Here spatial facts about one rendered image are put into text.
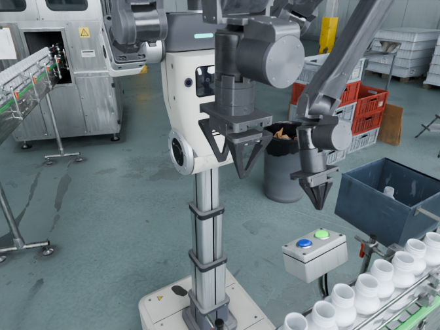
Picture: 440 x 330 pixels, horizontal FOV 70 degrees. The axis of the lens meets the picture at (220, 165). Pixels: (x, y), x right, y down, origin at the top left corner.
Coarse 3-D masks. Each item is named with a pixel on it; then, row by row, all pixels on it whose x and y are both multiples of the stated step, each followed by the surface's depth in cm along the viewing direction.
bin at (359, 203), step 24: (360, 168) 145; (384, 168) 154; (408, 168) 144; (360, 192) 133; (408, 192) 147; (432, 192) 138; (360, 216) 136; (384, 216) 126; (408, 216) 117; (432, 216) 114; (384, 240) 129
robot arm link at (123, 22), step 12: (120, 0) 63; (132, 0) 64; (144, 0) 65; (156, 0) 67; (120, 12) 64; (132, 12) 65; (120, 24) 65; (132, 24) 65; (120, 36) 67; (132, 36) 67
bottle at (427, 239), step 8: (432, 232) 71; (424, 240) 71; (432, 240) 69; (432, 248) 69; (424, 256) 70; (432, 256) 70; (432, 264) 70; (424, 272) 71; (424, 288) 73; (416, 296) 75
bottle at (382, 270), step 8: (376, 264) 64; (384, 264) 64; (368, 272) 66; (376, 272) 62; (384, 272) 61; (392, 272) 62; (384, 280) 61; (384, 288) 62; (392, 288) 63; (384, 296) 62; (384, 304) 64; (384, 312) 65; (376, 320) 66
